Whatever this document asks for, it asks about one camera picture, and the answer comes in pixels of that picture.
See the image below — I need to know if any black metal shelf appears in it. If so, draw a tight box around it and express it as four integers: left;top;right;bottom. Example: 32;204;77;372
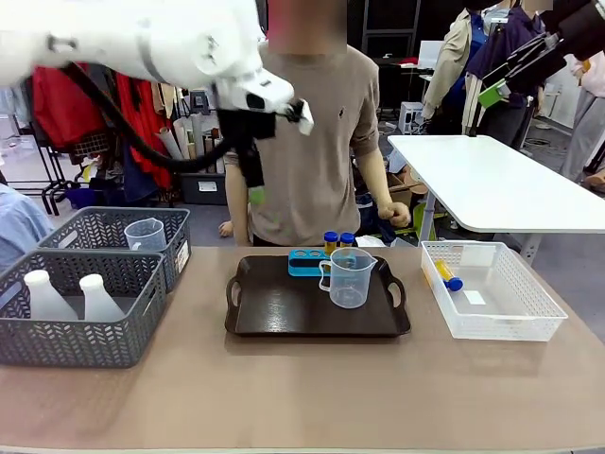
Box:
362;0;423;111

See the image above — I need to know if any man's left forearm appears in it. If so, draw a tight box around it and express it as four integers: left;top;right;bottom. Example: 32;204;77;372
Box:
354;144;394;209

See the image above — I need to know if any man in beige shirt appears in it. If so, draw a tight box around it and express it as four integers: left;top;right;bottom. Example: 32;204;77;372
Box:
245;0;381;248

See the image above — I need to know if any bystander in beige jacket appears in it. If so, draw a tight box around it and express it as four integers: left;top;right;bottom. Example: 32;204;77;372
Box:
422;0;493;137

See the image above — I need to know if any bystander in light blue shirt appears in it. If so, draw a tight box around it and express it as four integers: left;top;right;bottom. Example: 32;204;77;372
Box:
0;183;56;275

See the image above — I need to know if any bystander in dark purple jacket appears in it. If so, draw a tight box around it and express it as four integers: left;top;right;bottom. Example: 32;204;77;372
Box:
465;0;552;148

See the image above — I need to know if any blue tube rack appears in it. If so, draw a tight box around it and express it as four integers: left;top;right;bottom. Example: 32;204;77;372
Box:
287;249;333;278

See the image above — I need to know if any black clothes rack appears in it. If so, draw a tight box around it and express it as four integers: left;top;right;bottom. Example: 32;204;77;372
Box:
26;113;72;218

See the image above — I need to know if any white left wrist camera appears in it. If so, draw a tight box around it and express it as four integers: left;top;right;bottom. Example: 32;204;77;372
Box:
291;98;316;137

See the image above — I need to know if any man's right forearm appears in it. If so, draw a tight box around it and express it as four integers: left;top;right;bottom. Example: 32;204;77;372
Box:
223;150;252;248

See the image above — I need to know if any dark brown serving tray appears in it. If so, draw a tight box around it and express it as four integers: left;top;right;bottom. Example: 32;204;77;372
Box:
224;254;411;338

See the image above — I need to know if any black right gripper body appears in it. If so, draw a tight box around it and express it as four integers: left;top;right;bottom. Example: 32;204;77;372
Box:
504;35;568;96

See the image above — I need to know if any white perforated plastic basket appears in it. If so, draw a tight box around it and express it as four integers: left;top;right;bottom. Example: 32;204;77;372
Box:
420;240;569;342

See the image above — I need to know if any grey basket without label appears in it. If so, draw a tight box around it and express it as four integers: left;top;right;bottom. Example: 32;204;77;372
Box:
0;249;167;369

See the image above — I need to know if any white plastic bottle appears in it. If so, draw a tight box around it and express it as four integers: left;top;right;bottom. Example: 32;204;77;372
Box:
78;273;127;322
23;270;79;322

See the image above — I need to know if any red hanging garment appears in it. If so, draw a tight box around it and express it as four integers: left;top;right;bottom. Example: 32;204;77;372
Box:
114;73;175;191

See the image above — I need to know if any grey basket with label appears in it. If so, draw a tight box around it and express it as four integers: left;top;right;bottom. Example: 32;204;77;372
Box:
37;206;192;292

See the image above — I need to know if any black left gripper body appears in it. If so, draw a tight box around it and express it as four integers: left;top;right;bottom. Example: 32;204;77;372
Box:
216;108;278;189

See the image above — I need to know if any red hanging jacket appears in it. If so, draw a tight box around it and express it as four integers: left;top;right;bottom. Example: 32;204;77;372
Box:
31;64;106;148

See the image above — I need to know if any white computer case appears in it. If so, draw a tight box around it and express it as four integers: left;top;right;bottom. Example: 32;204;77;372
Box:
399;100;427;134

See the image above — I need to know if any bystander in grey trousers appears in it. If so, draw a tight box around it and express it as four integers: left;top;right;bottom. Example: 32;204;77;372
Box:
561;46;605;193

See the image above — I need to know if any man's left hand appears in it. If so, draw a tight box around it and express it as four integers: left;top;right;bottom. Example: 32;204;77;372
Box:
377;201;413;229

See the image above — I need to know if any clear plastic measuring beaker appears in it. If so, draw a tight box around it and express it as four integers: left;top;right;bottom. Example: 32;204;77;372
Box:
319;247;378;308
124;218;167;252

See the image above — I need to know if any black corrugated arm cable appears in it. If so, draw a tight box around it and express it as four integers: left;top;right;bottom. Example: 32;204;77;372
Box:
60;61;237;174

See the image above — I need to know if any white standing desk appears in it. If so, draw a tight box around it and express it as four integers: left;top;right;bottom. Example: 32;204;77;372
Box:
387;134;605;266

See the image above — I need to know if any brown cardboard box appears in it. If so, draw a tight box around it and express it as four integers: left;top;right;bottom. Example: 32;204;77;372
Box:
386;170;427;210

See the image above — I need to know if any bundle of rolled paper tubes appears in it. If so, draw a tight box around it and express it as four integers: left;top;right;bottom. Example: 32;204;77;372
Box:
157;113;224;174

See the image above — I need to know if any dark storage box with label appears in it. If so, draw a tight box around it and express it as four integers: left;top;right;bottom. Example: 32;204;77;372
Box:
179;172;228;205

